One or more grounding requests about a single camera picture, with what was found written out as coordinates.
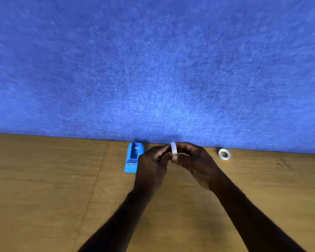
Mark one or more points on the person's right hand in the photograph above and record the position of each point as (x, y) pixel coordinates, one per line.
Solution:
(196, 165)

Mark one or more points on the person's left hand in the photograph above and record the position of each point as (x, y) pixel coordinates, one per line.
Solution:
(150, 170)

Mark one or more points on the person's left fingers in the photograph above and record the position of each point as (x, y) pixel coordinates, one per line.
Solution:
(160, 152)

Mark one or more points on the person's right fingers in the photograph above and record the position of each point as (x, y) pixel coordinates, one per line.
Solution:
(183, 154)

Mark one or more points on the white tape roll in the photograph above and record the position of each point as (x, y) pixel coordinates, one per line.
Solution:
(224, 154)
(174, 148)

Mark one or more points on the person's left forearm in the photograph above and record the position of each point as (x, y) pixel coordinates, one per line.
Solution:
(118, 223)

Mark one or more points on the person's right forearm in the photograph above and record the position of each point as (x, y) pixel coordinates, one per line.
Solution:
(252, 217)

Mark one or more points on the blue tape dispenser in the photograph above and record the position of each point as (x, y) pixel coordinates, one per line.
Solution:
(133, 157)

